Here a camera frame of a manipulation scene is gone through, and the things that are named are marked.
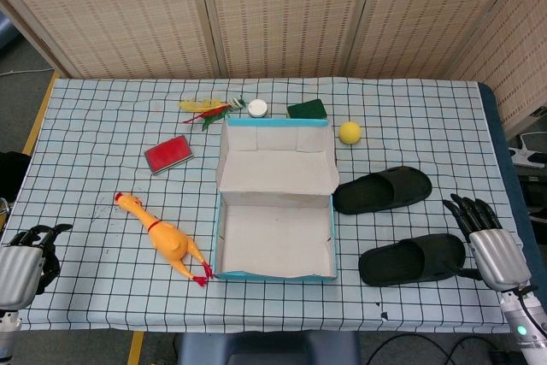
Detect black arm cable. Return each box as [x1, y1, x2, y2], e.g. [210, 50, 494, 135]
[506, 282, 547, 340]

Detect yellow foam ball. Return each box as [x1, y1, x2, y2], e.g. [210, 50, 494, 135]
[338, 121, 363, 145]

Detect black bulky object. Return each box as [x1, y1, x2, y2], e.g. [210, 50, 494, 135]
[0, 150, 33, 203]

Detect white floor device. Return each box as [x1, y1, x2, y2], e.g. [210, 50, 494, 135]
[508, 129, 547, 168]

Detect red flat case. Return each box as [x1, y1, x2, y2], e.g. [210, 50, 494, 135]
[144, 135, 196, 176]

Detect blue cardboard shoe box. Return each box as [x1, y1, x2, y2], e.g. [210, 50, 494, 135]
[213, 116, 341, 283]

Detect beige woven folding screen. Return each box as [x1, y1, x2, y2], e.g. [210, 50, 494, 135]
[0, 0, 547, 127]

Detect green yellow sponge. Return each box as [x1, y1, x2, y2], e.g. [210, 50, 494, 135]
[285, 98, 329, 120]

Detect checkered white tablecloth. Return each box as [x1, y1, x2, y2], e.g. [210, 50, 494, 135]
[8, 76, 535, 334]

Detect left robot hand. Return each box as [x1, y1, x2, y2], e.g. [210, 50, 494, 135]
[0, 223, 74, 311]

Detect white round jar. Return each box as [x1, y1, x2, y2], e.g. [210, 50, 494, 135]
[247, 99, 270, 120]

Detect dark blue chair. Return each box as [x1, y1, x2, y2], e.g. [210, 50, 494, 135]
[177, 330, 362, 365]

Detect yellow red green feather toy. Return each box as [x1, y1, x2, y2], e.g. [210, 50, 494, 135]
[178, 97, 247, 132]

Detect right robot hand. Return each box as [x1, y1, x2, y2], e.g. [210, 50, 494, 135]
[442, 193, 533, 293]

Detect yellow rubber chicken toy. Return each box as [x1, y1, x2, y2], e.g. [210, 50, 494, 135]
[114, 191, 214, 288]

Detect black slipper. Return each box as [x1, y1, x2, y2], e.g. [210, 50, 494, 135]
[357, 233, 468, 286]
[332, 165, 433, 215]

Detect black floor cables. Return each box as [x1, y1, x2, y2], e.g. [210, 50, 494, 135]
[367, 333, 514, 365]

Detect blue padded table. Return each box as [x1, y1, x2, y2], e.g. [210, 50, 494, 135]
[477, 81, 547, 285]

